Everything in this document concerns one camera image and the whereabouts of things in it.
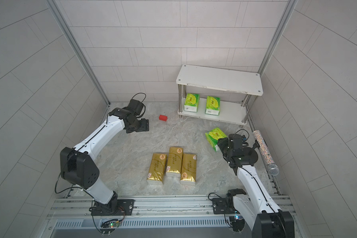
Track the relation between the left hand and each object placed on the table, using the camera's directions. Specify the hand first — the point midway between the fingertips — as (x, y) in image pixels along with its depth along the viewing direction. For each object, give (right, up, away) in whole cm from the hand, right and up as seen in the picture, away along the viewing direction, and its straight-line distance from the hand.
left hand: (146, 126), depth 86 cm
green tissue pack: (+39, -6, -1) cm, 39 cm away
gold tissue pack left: (+8, -21, -9) cm, 25 cm away
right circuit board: (+48, -44, -17) cm, 67 cm away
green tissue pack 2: (+42, +13, +13) cm, 46 cm away
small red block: (+7, +5, +22) cm, 23 cm away
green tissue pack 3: (+27, +15, +15) cm, 34 cm away
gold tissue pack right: (+25, -22, -9) cm, 34 cm away
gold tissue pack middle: (+17, -19, -6) cm, 26 cm away
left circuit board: (-11, -43, -20) cm, 49 cm away
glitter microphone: (+62, -17, -22) cm, 68 cm away
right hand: (+42, -7, -2) cm, 43 cm away
